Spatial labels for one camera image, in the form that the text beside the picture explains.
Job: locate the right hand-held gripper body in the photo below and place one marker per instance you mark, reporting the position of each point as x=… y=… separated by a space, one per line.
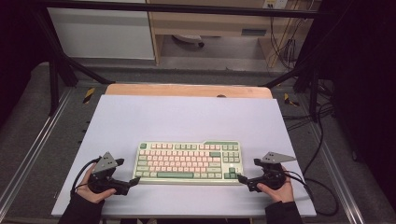
x=272 y=175

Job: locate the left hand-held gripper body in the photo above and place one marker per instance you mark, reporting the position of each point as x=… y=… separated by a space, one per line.
x=104 y=165

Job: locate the green and pink keyboard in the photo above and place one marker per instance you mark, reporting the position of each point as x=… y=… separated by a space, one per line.
x=186 y=163

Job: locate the person's right hand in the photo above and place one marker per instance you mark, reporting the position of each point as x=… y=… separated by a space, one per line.
x=280 y=193

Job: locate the person's left hand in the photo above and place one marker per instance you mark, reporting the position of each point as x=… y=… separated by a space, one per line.
x=93 y=194

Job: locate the yellow clamp right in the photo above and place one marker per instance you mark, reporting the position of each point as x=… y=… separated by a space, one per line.
x=290 y=100

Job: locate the yellow clamp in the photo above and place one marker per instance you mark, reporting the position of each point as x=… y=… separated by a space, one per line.
x=290 y=100
x=88 y=95

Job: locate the yellow clamp left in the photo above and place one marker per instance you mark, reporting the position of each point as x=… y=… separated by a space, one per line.
x=88 y=95

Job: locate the white board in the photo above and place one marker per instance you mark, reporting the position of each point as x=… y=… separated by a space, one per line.
x=186 y=121

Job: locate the wooden table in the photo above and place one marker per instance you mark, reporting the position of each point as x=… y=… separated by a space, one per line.
x=186 y=90

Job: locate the white cabinet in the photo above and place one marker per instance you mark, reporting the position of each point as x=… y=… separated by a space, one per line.
x=102 y=34

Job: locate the office chair base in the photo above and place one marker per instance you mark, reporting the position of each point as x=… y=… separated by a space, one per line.
x=190 y=39

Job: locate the light wooden desk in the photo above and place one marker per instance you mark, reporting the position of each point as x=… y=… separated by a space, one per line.
x=211 y=23

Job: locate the white power socket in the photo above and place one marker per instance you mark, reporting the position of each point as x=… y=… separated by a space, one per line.
x=275 y=3

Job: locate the aluminium floor rail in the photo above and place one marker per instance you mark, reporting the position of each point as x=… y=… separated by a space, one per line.
x=34 y=146
x=337 y=174

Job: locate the black metal frame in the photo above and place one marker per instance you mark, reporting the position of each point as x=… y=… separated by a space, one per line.
x=56 y=62

